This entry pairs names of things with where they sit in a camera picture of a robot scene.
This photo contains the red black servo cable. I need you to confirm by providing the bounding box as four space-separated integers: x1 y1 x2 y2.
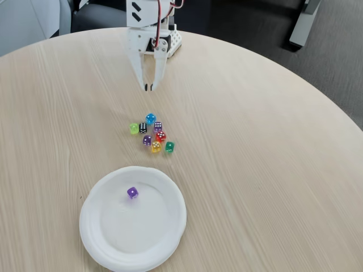
169 0 185 18
153 0 164 48

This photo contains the white desk leg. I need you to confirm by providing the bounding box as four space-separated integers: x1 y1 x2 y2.
289 0 321 48

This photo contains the grey office chair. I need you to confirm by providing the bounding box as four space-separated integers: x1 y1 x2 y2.
70 0 128 34

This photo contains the white cabinet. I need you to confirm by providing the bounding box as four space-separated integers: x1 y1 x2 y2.
0 0 71 57

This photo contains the white paper plate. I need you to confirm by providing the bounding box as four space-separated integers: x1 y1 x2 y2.
79 165 188 272

